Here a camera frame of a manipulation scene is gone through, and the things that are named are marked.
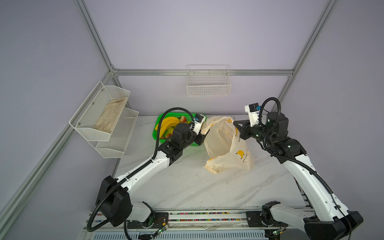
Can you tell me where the green plastic basket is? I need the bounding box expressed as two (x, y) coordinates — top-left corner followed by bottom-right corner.
(152, 111), (208, 147)

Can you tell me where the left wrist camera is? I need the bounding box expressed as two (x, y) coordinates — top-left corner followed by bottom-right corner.
(193, 114), (206, 135)

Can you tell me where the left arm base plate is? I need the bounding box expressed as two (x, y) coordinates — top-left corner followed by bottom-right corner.
(126, 212), (169, 230)

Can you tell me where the white mesh shelf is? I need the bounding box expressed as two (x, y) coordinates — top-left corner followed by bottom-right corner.
(69, 82), (130, 142)
(96, 108), (139, 159)

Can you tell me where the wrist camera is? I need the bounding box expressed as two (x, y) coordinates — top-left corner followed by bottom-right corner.
(193, 114), (206, 135)
(245, 103), (261, 127)

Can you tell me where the red fake strawberry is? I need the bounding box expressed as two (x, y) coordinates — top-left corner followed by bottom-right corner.
(179, 116), (188, 123)

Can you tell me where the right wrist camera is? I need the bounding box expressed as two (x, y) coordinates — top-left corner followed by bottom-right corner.
(245, 103), (261, 127)

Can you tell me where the lower white mesh shelf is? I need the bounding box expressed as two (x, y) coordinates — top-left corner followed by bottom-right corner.
(96, 108), (139, 159)

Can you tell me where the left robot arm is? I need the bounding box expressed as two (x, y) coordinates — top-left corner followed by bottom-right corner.
(86, 107), (206, 232)

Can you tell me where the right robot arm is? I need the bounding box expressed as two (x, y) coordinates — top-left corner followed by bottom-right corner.
(234, 97), (364, 240)

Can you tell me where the upper white mesh shelf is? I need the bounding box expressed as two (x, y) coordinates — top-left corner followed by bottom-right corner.
(69, 82), (130, 142)

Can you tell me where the aluminium mounting rail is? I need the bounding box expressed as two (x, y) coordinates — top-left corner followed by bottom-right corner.
(80, 207), (319, 232)

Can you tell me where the white wire wall basket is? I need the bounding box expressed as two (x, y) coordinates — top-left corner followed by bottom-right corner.
(187, 65), (232, 97)

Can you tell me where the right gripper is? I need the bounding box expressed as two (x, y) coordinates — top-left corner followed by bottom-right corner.
(231, 118), (273, 145)

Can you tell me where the beige cloth in shelf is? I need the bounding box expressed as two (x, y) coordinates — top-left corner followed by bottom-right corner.
(94, 97), (128, 134)

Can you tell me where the yellow banana bunch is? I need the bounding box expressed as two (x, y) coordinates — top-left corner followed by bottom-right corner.
(160, 117), (181, 139)

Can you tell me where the banana print plastic bag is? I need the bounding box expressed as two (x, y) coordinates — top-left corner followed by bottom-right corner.
(201, 116), (254, 174)

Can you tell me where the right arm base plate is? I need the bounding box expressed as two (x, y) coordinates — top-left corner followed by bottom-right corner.
(246, 211), (287, 228)

